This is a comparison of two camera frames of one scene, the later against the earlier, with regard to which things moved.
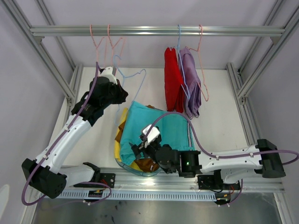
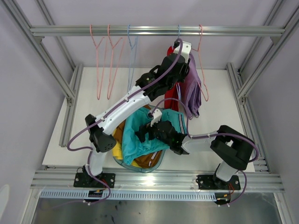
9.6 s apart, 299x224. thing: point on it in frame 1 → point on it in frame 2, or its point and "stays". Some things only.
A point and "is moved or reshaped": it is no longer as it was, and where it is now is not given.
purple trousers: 191,84 stays
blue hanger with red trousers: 177,47 is moved or reshaped
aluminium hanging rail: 157,31 stays
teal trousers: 174,129 stays
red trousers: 174,85 stays
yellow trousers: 131,167 → 117,151
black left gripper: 118,88 → 184,70
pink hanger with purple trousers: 198,50 stays
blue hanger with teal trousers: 123,85 → 131,58
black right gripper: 140,148 → 144,129
